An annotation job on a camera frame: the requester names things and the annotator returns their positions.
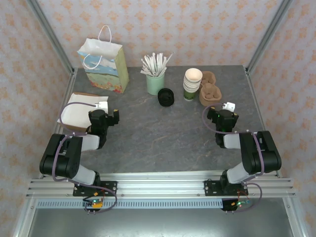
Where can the white napkins on brown bag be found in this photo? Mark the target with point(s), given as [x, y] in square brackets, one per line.
[76, 128]

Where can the stack of paper cups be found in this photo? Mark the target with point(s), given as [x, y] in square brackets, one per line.
[188, 95]

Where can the pale green straw holder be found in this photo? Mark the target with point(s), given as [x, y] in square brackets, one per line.
[154, 86]

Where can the aluminium upright post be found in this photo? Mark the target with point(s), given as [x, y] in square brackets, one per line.
[49, 32]
[268, 37]

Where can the landscape print paper gift bag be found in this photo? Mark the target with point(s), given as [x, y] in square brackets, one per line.
[103, 74]

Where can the brown pulp cup carrier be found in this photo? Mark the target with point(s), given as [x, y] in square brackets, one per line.
[209, 76]
[209, 96]

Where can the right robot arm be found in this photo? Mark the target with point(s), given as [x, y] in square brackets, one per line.
[271, 158]

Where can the small circuit board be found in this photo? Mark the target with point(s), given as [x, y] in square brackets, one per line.
[240, 204]
[95, 203]

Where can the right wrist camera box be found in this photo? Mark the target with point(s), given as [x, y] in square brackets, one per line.
[229, 106]

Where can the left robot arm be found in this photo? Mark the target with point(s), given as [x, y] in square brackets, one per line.
[61, 158]

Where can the aluminium frame rail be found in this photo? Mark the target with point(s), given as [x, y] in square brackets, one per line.
[295, 222]
[22, 222]

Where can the grey metal sheet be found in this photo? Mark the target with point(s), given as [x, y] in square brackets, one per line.
[158, 222]

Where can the stack of black lids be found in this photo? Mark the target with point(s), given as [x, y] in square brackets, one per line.
[168, 103]

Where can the white paper-wrapped straw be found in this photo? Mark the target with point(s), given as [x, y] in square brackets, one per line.
[169, 60]
[160, 60]
[146, 63]
[150, 61]
[145, 72]
[164, 61]
[154, 59]

